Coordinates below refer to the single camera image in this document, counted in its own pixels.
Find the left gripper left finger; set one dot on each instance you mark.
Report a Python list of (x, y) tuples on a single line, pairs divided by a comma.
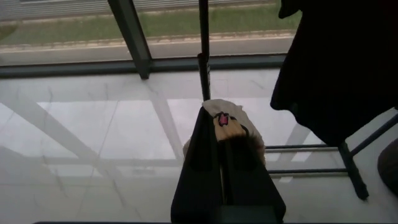
[(196, 186)]

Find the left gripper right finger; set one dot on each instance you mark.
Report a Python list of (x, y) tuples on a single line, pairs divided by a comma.
[(248, 186)]

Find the cream printed garment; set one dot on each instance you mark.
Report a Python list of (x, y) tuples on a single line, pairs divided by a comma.
[(228, 130)]

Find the black garment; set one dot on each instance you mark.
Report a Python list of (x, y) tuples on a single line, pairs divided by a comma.
[(342, 77)]

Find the black clothes rack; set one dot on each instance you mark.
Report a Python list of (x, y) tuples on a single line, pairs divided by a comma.
[(204, 46)]

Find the window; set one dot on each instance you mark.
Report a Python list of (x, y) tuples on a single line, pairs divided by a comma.
[(62, 31)]

